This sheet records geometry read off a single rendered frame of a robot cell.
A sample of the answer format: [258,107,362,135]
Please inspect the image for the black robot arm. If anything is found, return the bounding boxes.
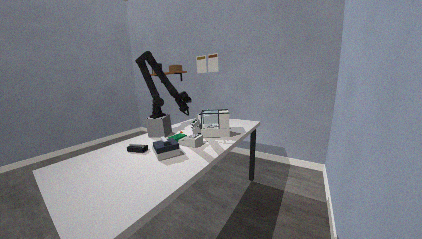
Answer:
[135,51,192,119]

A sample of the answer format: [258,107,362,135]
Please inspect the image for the green tube rack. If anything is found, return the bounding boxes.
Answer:
[168,133,187,142]

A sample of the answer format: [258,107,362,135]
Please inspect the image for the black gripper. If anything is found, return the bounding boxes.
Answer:
[178,101,189,115]

